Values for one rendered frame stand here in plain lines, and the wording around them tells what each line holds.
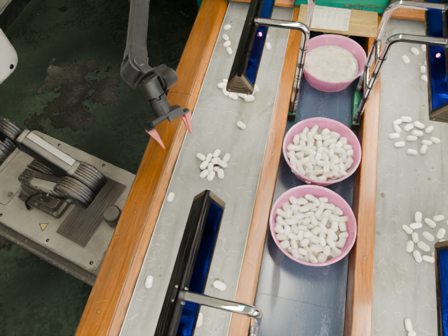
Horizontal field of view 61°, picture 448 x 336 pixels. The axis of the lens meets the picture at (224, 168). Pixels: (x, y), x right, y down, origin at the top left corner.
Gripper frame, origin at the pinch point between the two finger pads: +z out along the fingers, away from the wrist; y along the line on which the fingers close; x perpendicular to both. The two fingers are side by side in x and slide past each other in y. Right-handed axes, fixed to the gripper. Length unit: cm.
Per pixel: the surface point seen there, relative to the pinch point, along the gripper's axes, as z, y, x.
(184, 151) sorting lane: 9.9, -3.1, -14.9
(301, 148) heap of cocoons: 24.3, -38.0, 2.8
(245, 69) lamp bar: -12.5, -23.3, 15.3
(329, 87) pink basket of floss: 15, -66, -12
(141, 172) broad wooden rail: 8.2, 13.8, -13.1
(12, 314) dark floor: 58, 97, -73
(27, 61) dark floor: -44, 35, -197
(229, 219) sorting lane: 29.4, -1.9, 8.8
